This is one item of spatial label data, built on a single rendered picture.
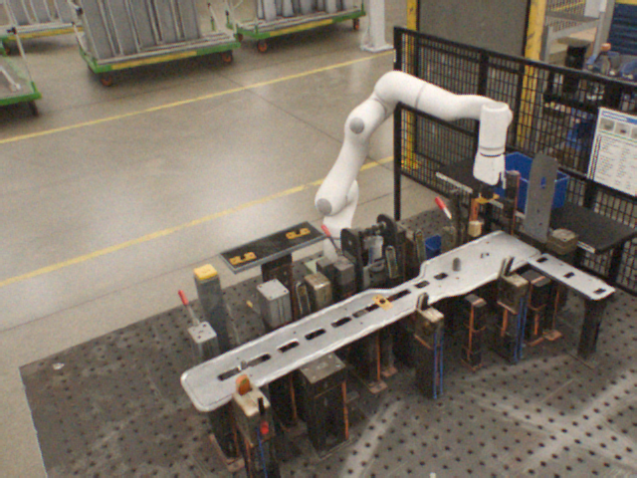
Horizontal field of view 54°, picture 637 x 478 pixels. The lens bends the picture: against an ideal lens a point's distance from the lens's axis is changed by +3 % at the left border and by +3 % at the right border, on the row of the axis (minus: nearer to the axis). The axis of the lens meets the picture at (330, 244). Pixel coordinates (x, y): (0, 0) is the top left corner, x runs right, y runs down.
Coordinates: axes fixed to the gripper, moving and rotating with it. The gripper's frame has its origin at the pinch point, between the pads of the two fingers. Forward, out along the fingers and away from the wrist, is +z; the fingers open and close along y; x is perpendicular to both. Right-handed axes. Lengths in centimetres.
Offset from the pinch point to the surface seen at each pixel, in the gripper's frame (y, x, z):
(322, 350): 8, -76, 27
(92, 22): -689, 29, 56
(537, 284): 22.2, 4.8, 29.4
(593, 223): 12, 46, 25
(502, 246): -0.7, 11.1, 27.5
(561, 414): 51, -12, 58
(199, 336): -15, -107, 21
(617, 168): 11, 54, 4
